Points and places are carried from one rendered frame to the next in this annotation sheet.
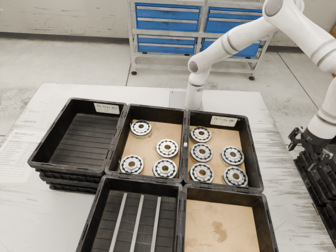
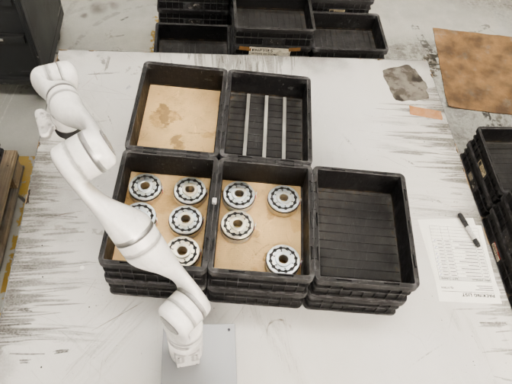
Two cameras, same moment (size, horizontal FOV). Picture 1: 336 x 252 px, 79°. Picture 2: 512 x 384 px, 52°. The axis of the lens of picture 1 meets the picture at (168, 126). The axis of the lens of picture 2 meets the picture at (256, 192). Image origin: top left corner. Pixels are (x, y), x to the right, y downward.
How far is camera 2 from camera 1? 152 cm
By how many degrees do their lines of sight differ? 76
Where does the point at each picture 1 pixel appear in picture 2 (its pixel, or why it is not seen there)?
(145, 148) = (269, 233)
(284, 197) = (65, 209)
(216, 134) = not seen: hidden behind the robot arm
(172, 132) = (228, 264)
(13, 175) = (439, 227)
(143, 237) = (255, 139)
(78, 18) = not seen: outside the picture
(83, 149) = (358, 228)
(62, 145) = (390, 233)
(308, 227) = (52, 177)
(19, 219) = not seen: hidden behind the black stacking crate
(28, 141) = (462, 281)
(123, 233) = (276, 141)
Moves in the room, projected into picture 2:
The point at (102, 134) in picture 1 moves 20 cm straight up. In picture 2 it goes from (342, 254) to (358, 222)
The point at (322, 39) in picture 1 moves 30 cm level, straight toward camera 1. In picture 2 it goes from (73, 94) to (164, 26)
